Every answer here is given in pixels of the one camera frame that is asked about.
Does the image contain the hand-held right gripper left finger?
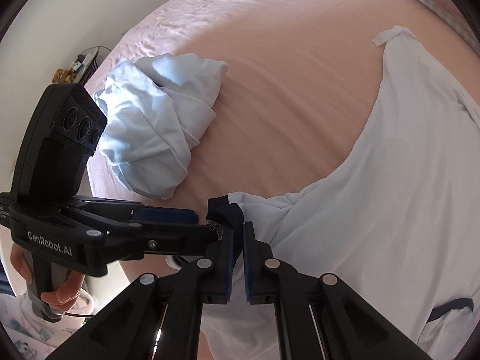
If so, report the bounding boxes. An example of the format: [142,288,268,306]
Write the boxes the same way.
[45,229,236,360]

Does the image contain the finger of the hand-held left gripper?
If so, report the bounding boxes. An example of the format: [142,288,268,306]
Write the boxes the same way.
[89,222,226,259]
[128,204,198,226]

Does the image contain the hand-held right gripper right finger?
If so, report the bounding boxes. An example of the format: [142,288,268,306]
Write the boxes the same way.
[243,222,436,360]

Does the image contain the white T-shirt navy trim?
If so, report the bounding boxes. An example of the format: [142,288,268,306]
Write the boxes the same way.
[165,25,480,360]

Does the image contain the person's left hand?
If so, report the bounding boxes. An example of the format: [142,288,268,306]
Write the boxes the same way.
[9,245,86,309]

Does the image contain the crumpled white shirt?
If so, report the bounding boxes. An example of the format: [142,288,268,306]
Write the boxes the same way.
[94,53,230,200]

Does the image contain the cluttered dark side table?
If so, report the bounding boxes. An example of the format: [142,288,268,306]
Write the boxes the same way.
[52,46,112,84]

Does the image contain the person's printed pyjamas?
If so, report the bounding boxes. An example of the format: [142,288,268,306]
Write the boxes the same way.
[0,289,99,360]

